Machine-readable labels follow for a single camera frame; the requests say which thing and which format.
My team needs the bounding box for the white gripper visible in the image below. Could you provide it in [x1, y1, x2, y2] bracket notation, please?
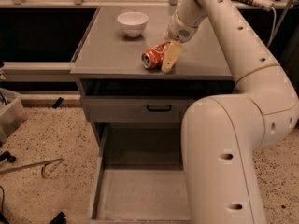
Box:
[162, 12, 197, 73]

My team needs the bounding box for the crushed red coke can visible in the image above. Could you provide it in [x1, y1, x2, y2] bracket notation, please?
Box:
[141, 42, 168, 69]

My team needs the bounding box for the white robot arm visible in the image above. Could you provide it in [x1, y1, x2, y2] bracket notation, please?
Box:
[166, 0, 298, 224]

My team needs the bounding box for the grey metal drawer cabinet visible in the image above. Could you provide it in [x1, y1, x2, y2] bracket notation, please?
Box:
[70, 5, 237, 147]

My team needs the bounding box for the closed grey top drawer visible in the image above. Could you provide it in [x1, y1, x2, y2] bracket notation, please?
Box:
[81, 97, 193, 123]

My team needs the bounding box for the open grey middle drawer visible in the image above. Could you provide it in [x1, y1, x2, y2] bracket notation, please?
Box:
[88, 124, 191, 224]

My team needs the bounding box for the white ceramic bowl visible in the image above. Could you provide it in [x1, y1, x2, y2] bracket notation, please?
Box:
[117, 11, 149, 37]

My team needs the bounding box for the small black block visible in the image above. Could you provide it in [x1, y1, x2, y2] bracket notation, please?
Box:
[52, 97, 64, 109]

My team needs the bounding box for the metal rod tool on floor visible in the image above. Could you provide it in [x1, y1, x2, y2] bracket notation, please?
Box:
[0, 158, 64, 175]

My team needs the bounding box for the clear plastic bin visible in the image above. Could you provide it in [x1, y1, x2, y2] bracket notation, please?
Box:
[0, 88, 27, 145]

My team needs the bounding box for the black clamp on floor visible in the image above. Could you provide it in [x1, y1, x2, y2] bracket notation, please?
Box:
[0, 151, 16, 163]

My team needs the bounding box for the black object at bottom edge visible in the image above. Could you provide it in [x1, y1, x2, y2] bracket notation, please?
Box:
[49, 212, 66, 224]

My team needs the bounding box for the black drawer handle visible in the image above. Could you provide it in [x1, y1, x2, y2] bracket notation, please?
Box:
[146, 105, 172, 112]

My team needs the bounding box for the white power cable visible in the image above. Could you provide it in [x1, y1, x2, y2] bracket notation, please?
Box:
[266, 7, 278, 49]

